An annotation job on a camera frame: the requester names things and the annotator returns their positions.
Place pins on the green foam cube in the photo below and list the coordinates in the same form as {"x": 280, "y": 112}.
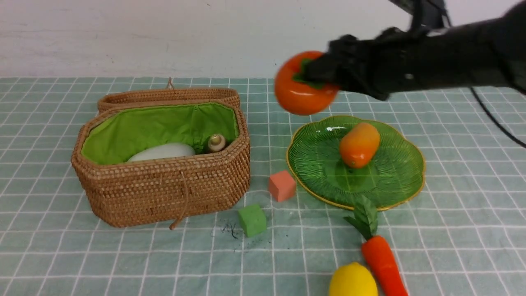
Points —
{"x": 253, "y": 220}

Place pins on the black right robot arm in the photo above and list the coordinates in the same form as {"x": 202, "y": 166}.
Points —
{"x": 430, "y": 55}

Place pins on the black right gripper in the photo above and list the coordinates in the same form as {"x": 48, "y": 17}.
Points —
{"x": 376, "y": 67}

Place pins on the dark purple eggplant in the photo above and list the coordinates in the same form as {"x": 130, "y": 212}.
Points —
{"x": 216, "y": 143}

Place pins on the salmon pink foam cube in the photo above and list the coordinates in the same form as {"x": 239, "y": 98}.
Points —
{"x": 282, "y": 186}

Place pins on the orange persimmon green calyx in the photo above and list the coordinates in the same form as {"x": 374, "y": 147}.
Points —
{"x": 295, "y": 94}

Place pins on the yellow lemon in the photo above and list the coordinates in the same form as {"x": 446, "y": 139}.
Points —
{"x": 352, "y": 280}

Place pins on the orange yellow mango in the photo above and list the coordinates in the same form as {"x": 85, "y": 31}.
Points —
{"x": 359, "y": 145}

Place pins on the green checkered tablecloth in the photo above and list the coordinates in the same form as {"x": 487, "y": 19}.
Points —
{"x": 464, "y": 235}

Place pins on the woven wicker basket green lining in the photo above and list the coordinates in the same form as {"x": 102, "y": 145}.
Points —
{"x": 125, "y": 194}

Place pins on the white radish with leaves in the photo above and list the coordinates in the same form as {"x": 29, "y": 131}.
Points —
{"x": 167, "y": 151}

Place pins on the green glass leaf plate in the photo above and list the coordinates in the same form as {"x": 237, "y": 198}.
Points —
{"x": 395, "y": 175}

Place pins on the orange carrot green leaves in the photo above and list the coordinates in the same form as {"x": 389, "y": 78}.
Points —
{"x": 376, "y": 250}

